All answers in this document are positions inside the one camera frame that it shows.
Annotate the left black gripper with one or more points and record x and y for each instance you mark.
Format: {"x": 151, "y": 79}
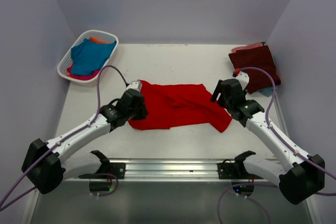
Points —
{"x": 143, "y": 112}

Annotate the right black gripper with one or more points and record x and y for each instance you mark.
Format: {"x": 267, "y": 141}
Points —
{"x": 216, "y": 93}

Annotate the red t shirt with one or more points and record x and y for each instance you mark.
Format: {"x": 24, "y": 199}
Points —
{"x": 180, "y": 105}

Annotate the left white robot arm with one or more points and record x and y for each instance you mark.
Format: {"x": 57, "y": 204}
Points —
{"x": 49, "y": 163}

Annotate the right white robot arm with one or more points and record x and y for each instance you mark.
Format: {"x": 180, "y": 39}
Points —
{"x": 296, "y": 173}

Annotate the folded light blue t shirt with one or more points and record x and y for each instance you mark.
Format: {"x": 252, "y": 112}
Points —
{"x": 268, "y": 92}

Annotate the folded maroon t shirt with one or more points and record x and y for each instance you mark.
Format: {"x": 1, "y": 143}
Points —
{"x": 259, "y": 57}

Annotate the magenta t shirt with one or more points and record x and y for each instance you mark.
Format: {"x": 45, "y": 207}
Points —
{"x": 81, "y": 77}

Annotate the folded pink t shirt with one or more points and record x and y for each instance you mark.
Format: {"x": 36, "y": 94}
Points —
{"x": 246, "y": 47}

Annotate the orange t shirt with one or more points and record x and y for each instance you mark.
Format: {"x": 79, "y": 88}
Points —
{"x": 97, "y": 41}

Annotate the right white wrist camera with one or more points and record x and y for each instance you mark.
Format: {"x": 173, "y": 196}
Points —
{"x": 242, "y": 77}

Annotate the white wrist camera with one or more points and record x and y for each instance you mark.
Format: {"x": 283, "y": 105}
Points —
{"x": 135, "y": 85}
{"x": 242, "y": 77}

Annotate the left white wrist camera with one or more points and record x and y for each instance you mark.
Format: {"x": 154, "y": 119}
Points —
{"x": 135, "y": 85}

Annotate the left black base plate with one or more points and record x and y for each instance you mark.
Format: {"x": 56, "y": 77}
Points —
{"x": 117, "y": 169}

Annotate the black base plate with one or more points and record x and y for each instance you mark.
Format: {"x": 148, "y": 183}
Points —
{"x": 117, "y": 169}
{"x": 229, "y": 169}

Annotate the aluminium mounting rail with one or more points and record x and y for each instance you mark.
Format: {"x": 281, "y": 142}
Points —
{"x": 192, "y": 169}

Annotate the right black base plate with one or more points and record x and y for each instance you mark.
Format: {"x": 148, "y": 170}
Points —
{"x": 229, "y": 169}

